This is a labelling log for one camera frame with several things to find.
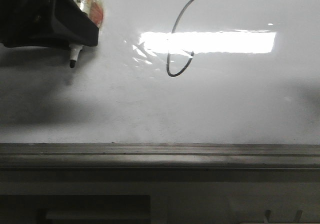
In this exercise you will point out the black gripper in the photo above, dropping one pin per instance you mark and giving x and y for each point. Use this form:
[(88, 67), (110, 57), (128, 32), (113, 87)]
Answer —
[(46, 23)]

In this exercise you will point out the white whiteboard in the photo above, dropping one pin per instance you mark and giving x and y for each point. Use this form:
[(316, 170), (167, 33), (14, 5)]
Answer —
[(173, 71)]

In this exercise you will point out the aluminium whiteboard ledge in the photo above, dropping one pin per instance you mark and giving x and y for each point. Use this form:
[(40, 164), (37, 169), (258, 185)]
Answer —
[(159, 155)]

